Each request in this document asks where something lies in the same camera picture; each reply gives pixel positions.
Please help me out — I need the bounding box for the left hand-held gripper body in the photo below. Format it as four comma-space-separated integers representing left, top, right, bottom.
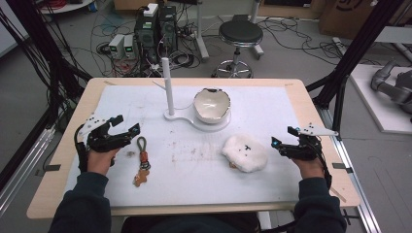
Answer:
77, 114, 131, 153

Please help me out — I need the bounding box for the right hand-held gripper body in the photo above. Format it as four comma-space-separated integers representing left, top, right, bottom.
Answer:
284, 122, 339, 162

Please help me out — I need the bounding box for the keychain with brown charm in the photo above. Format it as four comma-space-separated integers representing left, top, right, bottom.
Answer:
132, 136, 153, 188

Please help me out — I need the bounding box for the white fluffy plush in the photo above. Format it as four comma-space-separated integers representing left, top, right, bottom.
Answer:
221, 133, 269, 174

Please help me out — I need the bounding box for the person's right hand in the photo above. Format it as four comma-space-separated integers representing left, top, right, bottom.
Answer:
292, 157, 326, 180

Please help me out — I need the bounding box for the person's left hand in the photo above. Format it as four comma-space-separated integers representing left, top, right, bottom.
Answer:
86, 148, 120, 177

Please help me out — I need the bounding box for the white stand with pole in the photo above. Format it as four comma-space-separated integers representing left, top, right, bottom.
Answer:
152, 56, 233, 133

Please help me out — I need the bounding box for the grey power supply unit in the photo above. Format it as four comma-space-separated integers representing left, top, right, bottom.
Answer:
108, 33, 126, 60
122, 34, 137, 60

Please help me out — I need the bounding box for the white table mat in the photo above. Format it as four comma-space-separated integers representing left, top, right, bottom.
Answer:
63, 83, 303, 209

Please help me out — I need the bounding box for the white eggshell-shaped bowl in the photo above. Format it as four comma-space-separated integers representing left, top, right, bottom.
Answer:
192, 87, 232, 125

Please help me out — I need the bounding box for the white floor platform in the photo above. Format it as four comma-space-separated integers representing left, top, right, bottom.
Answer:
349, 63, 412, 136

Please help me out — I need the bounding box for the black computer tower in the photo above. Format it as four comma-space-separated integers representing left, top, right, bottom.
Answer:
157, 5, 179, 54
133, 9, 160, 63

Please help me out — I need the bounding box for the white desk leg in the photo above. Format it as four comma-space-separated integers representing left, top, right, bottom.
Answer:
193, 0, 211, 63
250, 0, 265, 60

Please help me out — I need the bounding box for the person's dark clothed body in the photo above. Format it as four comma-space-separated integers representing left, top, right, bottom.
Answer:
120, 212, 260, 233

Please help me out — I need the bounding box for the black round stool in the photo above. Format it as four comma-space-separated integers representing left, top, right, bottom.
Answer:
211, 18, 264, 79

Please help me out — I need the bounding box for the white box on computer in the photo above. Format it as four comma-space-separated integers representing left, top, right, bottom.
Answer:
142, 2, 159, 18

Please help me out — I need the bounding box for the cardboard box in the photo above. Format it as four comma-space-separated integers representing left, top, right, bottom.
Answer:
318, 0, 412, 41

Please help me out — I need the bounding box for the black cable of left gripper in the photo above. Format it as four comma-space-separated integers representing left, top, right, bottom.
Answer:
74, 124, 89, 174

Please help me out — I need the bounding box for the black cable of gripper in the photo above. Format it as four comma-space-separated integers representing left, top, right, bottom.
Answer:
318, 141, 333, 190
74, 124, 89, 174

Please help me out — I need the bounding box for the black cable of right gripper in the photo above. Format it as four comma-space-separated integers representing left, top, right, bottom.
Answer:
318, 141, 333, 190

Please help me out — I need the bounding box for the aluminium rail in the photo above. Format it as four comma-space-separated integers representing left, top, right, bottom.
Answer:
0, 125, 56, 216
318, 106, 383, 233

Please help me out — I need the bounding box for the bundle of hanging black cables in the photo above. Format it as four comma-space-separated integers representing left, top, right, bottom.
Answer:
0, 6, 84, 132

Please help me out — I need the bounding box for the tangle of floor cables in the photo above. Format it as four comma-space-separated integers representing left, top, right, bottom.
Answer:
89, 12, 202, 78

